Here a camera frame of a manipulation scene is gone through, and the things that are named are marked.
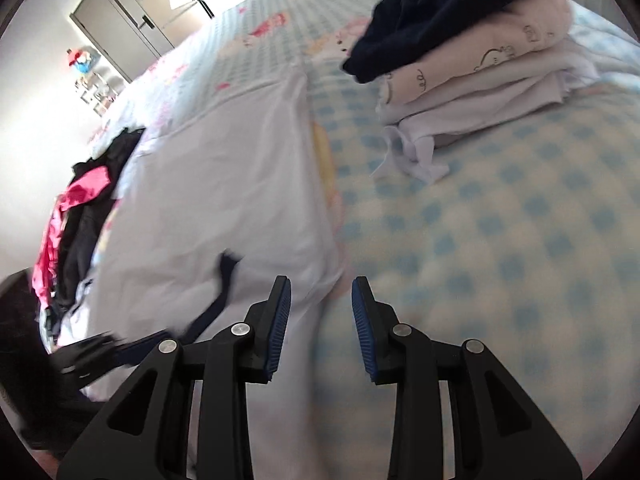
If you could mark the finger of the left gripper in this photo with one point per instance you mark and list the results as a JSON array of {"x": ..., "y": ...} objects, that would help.
[
  {"x": 87, "y": 360},
  {"x": 134, "y": 352}
]

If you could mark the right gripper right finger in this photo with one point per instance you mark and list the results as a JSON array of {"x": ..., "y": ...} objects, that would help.
[{"x": 498, "y": 431}]

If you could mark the white wardrobe door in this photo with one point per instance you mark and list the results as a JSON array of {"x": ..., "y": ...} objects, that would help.
[{"x": 122, "y": 32}]

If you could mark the white folded clothes stack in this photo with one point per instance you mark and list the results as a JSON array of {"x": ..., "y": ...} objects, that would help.
[{"x": 504, "y": 67}]

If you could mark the navy folded garment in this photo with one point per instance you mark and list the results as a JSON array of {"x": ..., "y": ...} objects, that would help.
[{"x": 402, "y": 31}]

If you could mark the red blue plush toy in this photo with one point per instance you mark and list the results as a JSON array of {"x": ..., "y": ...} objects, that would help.
[{"x": 84, "y": 59}]

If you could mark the light grey navy-trimmed t-shirt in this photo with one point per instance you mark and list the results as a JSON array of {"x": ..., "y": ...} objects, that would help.
[{"x": 239, "y": 177}]

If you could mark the blue checkered cartoon blanket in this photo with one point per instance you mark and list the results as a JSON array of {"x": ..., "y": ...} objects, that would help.
[{"x": 530, "y": 243}]

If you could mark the white shelf with trinkets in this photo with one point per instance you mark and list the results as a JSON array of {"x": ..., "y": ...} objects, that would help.
[{"x": 97, "y": 92}]

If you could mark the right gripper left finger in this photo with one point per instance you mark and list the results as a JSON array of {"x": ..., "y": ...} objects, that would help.
[{"x": 142, "y": 432}]

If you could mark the pink garment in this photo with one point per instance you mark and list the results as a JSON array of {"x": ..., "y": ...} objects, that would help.
[{"x": 78, "y": 193}]

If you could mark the black garment pile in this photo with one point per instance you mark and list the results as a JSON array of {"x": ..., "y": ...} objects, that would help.
[{"x": 83, "y": 228}]

